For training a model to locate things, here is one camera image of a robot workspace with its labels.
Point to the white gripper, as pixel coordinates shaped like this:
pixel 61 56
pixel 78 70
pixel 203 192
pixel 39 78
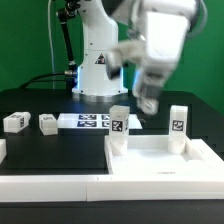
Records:
pixel 164 39

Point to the white square table top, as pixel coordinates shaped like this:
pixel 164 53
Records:
pixel 149 155

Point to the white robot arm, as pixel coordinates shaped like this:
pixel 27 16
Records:
pixel 108 22

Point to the white plate with fiducial tags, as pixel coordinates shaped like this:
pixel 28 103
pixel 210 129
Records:
pixel 83 121

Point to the white front fence bar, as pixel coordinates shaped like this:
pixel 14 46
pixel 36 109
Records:
pixel 76 188

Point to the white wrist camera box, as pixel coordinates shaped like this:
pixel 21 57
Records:
pixel 125 51

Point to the black camera stand pole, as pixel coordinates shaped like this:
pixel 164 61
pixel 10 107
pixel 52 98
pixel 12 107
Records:
pixel 64 15

